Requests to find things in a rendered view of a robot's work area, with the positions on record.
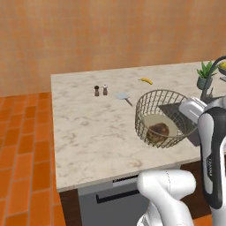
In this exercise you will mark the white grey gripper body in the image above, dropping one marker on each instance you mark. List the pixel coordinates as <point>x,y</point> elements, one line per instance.
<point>192,109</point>

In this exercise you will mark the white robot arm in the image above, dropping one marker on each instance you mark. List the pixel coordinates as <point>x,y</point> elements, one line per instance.
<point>164,191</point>

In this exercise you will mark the brown bread loaf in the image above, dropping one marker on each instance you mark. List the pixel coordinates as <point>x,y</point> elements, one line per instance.
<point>158,131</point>

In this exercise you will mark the dark brown cabinet door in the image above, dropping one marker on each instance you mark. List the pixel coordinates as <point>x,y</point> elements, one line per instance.
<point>192,173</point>
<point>70,207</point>

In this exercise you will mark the dark grey sink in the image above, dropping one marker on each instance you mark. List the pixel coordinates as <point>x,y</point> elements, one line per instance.
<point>173,110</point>

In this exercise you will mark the green potted plant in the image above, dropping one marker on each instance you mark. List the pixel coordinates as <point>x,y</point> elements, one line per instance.
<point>204,77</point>

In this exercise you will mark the dark grey tap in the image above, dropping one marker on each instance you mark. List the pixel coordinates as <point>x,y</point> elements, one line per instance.
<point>208,79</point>

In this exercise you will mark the dark fruit bowl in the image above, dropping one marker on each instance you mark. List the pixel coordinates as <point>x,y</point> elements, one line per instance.
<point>222,71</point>

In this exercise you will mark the yellow banana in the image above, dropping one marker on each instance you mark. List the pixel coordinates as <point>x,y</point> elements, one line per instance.
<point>146,80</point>

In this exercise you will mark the yellow lemon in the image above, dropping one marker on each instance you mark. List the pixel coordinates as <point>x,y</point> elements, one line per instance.
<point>223,65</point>

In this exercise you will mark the grey spatula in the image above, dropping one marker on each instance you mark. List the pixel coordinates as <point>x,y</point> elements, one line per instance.
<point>122,96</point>

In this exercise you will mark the white salt shaker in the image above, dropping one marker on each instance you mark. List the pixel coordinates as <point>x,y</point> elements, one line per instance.
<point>105,90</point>

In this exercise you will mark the dark pepper shaker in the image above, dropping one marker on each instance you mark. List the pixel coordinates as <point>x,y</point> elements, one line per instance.
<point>96,91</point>

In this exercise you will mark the grey dishwasher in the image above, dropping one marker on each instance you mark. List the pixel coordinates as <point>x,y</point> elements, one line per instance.
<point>117,209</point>

